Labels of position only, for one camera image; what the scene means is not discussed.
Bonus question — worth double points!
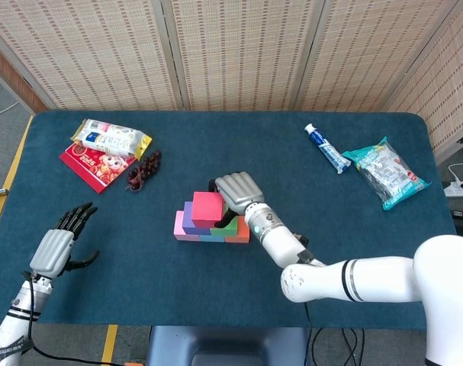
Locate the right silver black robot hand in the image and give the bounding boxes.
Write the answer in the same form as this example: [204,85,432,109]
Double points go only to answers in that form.
[208,171,265,230]

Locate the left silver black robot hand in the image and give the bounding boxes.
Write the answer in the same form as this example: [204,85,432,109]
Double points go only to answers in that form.
[28,201,101,279]

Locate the red foam cube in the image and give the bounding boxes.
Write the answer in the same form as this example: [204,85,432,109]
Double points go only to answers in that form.
[191,191,225,229]

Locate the green foam cube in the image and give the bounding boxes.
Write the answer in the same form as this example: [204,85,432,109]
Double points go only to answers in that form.
[209,205,240,237]

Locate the orange foam cube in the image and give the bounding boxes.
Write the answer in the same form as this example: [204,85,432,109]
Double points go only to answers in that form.
[223,215,252,244]

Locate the purple foam cube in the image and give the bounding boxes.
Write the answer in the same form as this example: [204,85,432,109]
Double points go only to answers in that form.
[182,201,213,236]

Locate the pink foam cube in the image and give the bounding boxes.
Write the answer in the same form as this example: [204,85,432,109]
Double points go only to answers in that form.
[173,210,201,242]

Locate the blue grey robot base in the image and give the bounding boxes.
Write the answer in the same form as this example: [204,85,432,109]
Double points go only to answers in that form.
[146,326,310,366]

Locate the teal fabric table cover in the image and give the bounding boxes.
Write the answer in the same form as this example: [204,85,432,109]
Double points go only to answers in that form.
[0,110,463,331]

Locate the dark red grape bunch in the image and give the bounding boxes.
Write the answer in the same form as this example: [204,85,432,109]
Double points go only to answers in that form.
[126,149,163,193]

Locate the red cartoon calendar booklet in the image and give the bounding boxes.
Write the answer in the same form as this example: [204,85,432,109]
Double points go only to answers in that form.
[59,142,137,194]

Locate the white blue toothpaste tube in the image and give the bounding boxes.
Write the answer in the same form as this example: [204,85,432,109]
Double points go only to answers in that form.
[304,123,352,175]

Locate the white yellow snack bag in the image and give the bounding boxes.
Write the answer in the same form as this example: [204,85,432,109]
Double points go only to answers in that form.
[69,118,153,162]

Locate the woven bamboo screen panel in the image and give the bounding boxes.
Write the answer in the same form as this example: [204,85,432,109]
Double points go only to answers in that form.
[295,0,461,113]
[385,0,463,153]
[0,0,178,111]
[160,0,326,112]

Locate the teal snack bag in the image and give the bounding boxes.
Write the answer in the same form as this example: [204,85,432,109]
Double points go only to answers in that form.
[342,136,432,212]

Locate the white power strip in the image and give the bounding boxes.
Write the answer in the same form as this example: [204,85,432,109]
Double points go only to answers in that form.
[443,180,463,198]

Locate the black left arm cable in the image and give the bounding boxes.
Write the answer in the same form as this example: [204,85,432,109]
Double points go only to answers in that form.
[23,270,129,366]

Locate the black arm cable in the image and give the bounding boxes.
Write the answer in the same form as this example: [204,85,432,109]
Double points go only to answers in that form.
[302,300,316,332]
[23,270,129,366]

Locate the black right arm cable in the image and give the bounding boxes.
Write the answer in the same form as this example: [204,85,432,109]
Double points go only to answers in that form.
[302,300,316,332]

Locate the black floor cables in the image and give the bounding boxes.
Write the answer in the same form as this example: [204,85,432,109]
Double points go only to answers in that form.
[310,327,365,366]

